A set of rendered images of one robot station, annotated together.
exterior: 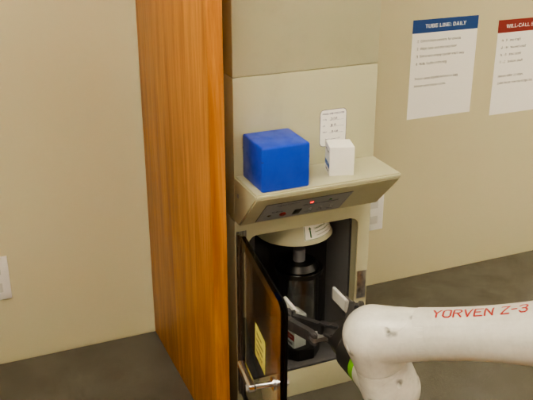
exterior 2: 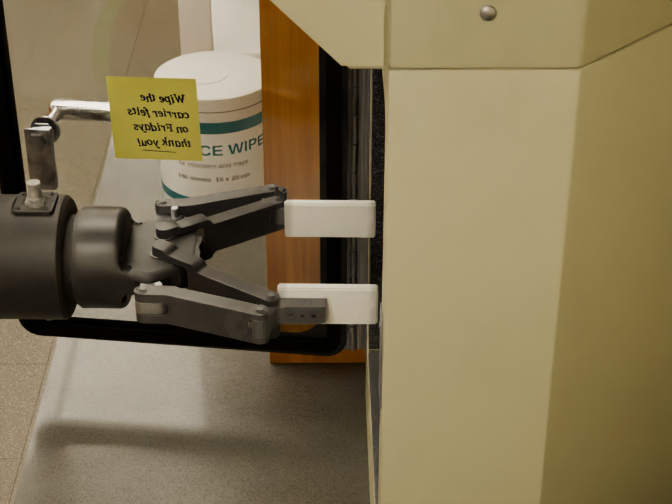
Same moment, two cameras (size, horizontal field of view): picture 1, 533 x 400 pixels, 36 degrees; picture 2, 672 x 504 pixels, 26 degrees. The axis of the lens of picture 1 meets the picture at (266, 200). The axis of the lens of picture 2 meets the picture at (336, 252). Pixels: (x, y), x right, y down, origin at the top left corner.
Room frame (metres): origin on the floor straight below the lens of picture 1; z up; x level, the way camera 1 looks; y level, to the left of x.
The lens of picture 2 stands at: (1.93, -0.95, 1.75)
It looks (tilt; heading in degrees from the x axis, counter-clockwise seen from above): 31 degrees down; 112
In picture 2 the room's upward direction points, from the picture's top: straight up
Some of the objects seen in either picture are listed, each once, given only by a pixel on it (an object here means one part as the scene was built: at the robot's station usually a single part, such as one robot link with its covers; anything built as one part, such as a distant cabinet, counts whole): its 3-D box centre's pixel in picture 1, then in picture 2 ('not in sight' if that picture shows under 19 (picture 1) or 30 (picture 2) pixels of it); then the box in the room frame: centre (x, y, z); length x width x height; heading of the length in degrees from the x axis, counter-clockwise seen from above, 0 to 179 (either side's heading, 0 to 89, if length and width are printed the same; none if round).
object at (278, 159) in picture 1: (275, 159); not in sight; (1.52, -0.02, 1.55); 0.10 x 0.10 x 0.09; 23
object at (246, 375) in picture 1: (254, 375); not in sight; (1.30, 0.02, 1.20); 0.10 x 0.05 x 0.03; 15
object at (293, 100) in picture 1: (281, 223); (556, 87); (1.72, -0.03, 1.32); 0.32 x 0.25 x 0.77; 113
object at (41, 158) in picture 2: not in sight; (41, 157); (1.28, -0.03, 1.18); 0.02 x 0.02 x 0.06; 15
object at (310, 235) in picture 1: (293, 218); not in sight; (1.70, -0.06, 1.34); 0.18 x 0.18 x 0.05
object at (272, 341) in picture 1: (260, 356); (169, 148); (1.38, 0.01, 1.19); 0.30 x 0.01 x 0.40; 15
